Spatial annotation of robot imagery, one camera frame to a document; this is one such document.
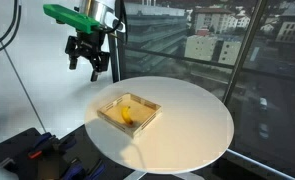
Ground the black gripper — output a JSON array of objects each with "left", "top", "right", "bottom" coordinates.
[{"left": 64, "top": 30, "right": 111, "bottom": 83}]

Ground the perforated workbench top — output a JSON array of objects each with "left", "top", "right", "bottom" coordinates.
[{"left": 0, "top": 126, "right": 135, "bottom": 180}]

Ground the yellow toy banana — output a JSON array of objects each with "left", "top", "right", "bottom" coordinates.
[{"left": 120, "top": 105, "right": 134, "bottom": 127}]

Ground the dark window corner post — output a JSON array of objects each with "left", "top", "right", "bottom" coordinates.
[{"left": 107, "top": 31, "right": 125, "bottom": 84}]

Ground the dark window mullion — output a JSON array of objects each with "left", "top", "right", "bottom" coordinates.
[{"left": 222, "top": 0, "right": 269, "bottom": 105}]

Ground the white car outside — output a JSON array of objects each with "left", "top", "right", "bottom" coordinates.
[{"left": 258, "top": 97, "right": 269, "bottom": 112}]

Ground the shallow wooden crate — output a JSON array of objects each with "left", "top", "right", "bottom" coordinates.
[{"left": 96, "top": 92, "right": 163, "bottom": 139}]

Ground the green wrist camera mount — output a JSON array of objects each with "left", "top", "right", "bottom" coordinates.
[{"left": 42, "top": 3, "right": 102, "bottom": 35}]

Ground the white table base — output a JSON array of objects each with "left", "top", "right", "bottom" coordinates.
[{"left": 123, "top": 169, "right": 206, "bottom": 180}]

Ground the dark horizontal window rail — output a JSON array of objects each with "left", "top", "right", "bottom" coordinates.
[{"left": 121, "top": 44, "right": 295, "bottom": 84}]

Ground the white floor baseboard strip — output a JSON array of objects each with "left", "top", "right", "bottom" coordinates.
[{"left": 225, "top": 148, "right": 295, "bottom": 180}]

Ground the blue handled clamp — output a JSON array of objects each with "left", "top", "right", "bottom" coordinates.
[
  {"left": 57, "top": 135, "right": 78, "bottom": 155},
  {"left": 27, "top": 132, "right": 57, "bottom": 160},
  {"left": 61, "top": 159, "right": 87, "bottom": 180},
  {"left": 86, "top": 160, "right": 107, "bottom": 180}
]

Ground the round white table top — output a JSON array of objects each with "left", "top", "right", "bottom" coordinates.
[{"left": 84, "top": 75, "right": 235, "bottom": 175}]

